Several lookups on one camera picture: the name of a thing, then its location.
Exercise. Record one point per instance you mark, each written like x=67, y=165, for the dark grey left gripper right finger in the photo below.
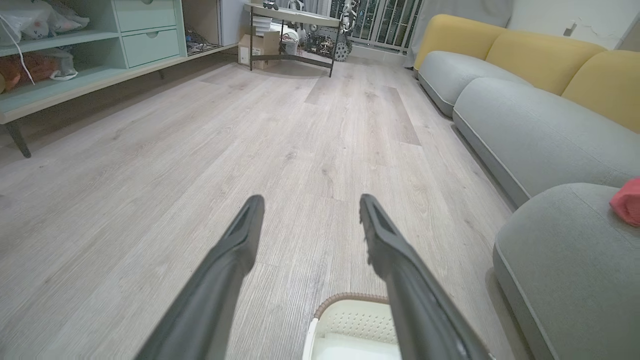
x=400, y=280

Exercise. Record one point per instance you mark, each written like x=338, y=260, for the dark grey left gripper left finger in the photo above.
x=220, y=280

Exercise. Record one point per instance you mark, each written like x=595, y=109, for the red and white garment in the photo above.
x=629, y=202

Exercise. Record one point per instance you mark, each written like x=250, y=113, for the large grey sofa seat cushion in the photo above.
x=575, y=280

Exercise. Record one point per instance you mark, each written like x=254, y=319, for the long grey sofa seat cushion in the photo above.
x=545, y=130

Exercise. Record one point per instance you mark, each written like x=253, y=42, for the small grey sofa seat cushion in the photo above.
x=455, y=72

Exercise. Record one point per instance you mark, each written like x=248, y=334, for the yellow sofa back cushion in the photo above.
x=452, y=35
x=542, y=60
x=607, y=87

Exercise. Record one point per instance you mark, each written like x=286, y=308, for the cream laundry basket brown rim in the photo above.
x=350, y=325

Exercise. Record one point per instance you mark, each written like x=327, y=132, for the cardboard box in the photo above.
x=257, y=47

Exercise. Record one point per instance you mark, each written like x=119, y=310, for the mint green shelf cabinet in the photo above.
x=95, y=75

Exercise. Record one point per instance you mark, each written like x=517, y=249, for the mint green drawer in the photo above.
x=150, y=47
x=145, y=14

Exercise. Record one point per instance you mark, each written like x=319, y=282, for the white window railing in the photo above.
x=385, y=22

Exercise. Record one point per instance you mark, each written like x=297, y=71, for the small white background robot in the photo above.
x=348, y=15

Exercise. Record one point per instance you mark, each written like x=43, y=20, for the grey table with black legs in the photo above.
x=300, y=16

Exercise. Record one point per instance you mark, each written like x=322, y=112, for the grey curtain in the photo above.
x=470, y=10

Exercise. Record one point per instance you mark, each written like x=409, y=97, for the black game controller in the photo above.
x=270, y=5

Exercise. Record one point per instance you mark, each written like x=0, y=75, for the brown plush toy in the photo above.
x=30, y=67

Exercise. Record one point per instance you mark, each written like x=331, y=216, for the plastic bag of plush toys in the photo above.
x=40, y=22

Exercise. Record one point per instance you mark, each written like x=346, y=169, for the wall socket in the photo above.
x=570, y=29

